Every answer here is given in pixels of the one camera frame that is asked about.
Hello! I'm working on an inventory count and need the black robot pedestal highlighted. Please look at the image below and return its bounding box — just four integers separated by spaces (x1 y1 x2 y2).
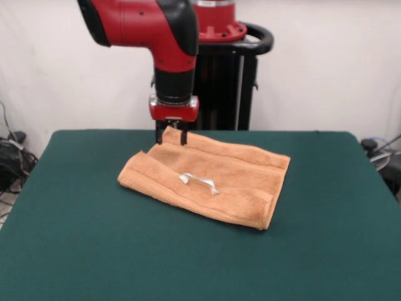
149 20 275 131

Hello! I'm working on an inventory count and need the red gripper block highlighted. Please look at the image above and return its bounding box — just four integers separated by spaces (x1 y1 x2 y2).
148 95 200 147

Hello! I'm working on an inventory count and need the orange terry towel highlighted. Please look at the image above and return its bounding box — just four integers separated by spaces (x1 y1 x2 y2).
117 125 291 232

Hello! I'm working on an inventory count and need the dark green table cloth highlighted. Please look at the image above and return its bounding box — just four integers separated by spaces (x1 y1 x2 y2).
0 130 401 301

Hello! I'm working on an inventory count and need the black cable tangle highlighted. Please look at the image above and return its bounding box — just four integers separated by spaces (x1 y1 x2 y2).
0 100 39 195

